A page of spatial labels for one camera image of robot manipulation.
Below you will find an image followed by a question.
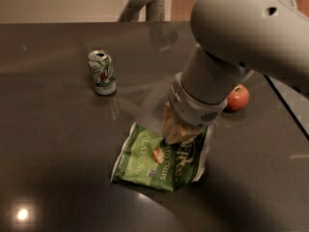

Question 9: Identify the green jalapeno chip bag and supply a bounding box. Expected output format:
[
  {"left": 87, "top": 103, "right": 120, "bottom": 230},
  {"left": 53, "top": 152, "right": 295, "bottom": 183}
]
[{"left": 110, "top": 123, "right": 212, "bottom": 191}]

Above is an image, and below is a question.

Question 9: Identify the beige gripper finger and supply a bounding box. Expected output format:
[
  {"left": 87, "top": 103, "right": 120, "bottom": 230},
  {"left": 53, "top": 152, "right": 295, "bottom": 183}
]
[{"left": 162, "top": 102, "right": 203, "bottom": 145}]

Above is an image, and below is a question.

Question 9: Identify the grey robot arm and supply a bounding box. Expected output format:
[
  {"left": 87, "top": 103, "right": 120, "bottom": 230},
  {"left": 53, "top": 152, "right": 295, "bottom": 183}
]
[{"left": 162, "top": 0, "right": 309, "bottom": 144}]

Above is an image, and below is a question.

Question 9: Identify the green white 7up can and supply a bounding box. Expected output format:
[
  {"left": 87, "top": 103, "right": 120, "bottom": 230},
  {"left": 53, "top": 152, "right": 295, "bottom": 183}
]
[{"left": 88, "top": 49, "right": 116, "bottom": 96}]

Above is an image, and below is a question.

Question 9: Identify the red apple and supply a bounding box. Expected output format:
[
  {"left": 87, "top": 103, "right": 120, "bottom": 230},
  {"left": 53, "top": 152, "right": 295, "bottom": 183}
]
[{"left": 225, "top": 84, "right": 249, "bottom": 112}]

